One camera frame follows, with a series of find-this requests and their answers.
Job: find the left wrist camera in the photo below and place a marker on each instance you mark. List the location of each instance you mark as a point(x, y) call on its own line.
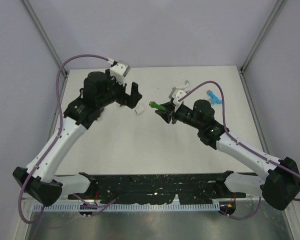
point(119, 70)

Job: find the white slotted cable duct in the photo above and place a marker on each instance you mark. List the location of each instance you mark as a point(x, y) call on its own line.
point(76, 206)

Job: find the white plastic faucet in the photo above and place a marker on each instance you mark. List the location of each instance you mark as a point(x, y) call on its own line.
point(185, 87)

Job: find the blue plastic faucet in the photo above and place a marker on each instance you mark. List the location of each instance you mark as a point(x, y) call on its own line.
point(213, 98)

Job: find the aluminium frame post left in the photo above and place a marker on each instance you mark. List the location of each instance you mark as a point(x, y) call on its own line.
point(41, 31)

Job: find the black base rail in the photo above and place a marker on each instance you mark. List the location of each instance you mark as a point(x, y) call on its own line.
point(160, 189)

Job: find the aluminium frame post right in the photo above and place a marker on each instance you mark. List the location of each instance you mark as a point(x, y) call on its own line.
point(263, 33)

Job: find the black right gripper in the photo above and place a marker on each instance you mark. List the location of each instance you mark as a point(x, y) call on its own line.
point(170, 107)

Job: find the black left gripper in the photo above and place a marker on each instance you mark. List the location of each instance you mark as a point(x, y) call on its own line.
point(131, 100)

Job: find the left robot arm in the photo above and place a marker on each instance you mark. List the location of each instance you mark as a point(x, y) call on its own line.
point(38, 178)

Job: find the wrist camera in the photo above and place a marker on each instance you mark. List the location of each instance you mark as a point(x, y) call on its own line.
point(119, 70)
point(176, 95)

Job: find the white plastic elbow fitting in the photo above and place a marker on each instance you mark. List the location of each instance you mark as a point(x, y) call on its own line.
point(139, 110)

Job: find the aluminium frame post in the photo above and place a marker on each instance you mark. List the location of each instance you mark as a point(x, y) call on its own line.
point(263, 33)
point(41, 31)

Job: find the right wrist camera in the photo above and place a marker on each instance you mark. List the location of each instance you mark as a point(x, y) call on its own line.
point(176, 95)

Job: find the green plastic faucet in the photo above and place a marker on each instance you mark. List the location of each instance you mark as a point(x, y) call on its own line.
point(157, 106)

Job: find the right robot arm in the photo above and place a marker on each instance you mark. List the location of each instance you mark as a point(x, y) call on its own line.
point(275, 180)

